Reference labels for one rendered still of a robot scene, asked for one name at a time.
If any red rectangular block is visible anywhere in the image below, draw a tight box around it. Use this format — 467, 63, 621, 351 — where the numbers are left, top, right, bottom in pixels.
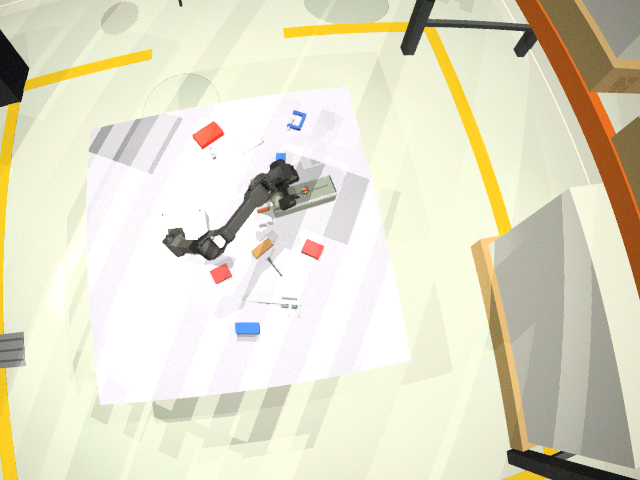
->
192, 121, 224, 149
210, 263, 232, 284

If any red cube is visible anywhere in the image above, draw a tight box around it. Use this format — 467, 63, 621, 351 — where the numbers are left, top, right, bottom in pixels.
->
301, 239, 324, 259

